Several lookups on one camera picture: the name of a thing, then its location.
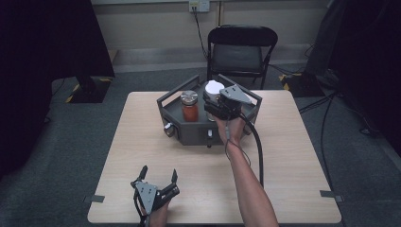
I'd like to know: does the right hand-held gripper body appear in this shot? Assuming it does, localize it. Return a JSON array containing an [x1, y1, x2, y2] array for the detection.
[[202, 83, 253, 121]]

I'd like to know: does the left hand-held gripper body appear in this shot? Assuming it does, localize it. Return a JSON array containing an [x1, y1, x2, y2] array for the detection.
[[131, 182, 181, 218]]

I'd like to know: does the white cup with lid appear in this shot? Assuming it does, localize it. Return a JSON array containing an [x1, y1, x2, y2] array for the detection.
[[203, 79, 226, 123]]

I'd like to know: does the red sauce jar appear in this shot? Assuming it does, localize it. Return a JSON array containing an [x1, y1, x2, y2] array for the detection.
[[180, 90, 201, 123]]

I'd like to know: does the dark grey metal tray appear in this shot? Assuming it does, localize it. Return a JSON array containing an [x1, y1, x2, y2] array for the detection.
[[156, 74, 263, 149]]

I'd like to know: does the person's left hand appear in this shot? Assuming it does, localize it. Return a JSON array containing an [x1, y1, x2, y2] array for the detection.
[[146, 201, 172, 227]]

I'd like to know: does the person's right hand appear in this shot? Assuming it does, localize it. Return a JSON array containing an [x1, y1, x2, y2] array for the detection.
[[215, 114, 248, 151]]

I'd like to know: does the black folding chair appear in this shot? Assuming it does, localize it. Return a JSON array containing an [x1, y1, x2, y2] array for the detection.
[[206, 25, 279, 91]]

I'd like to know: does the grey tape piece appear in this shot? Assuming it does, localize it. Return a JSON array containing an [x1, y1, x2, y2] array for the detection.
[[82, 194, 106, 204], [319, 189, 345, 203]]

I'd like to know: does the black stand base, striped tape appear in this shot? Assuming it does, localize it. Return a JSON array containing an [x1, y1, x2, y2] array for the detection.
[[278, 72, 326, 98], [64, 75, 113, 104]]

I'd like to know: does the dark curtain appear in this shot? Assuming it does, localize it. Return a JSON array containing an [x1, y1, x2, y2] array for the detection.
[[327, 0, 401, 156], [0, 0, 116, 182]]

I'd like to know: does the thin grey wire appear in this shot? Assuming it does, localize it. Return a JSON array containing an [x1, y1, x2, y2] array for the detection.
[[223, 121, 253, 168]]

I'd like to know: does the thick black right gripper cable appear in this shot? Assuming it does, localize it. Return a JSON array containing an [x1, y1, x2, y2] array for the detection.
[[238, 113, 265, 189]]

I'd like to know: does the black wall outlet cable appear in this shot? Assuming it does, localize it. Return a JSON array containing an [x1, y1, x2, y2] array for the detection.
[[192, 7, 210, 61]]

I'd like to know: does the beige wall conduit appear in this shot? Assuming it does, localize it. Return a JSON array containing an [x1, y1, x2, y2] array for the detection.
[[217, 0, 225, 28]]

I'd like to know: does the white wall outlet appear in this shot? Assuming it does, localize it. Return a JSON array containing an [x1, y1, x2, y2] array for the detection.
[[188, 0, 211, 13]]

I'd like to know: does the black floor cable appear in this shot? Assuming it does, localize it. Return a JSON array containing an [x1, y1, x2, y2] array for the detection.
[[298, 91, 373, 192]]

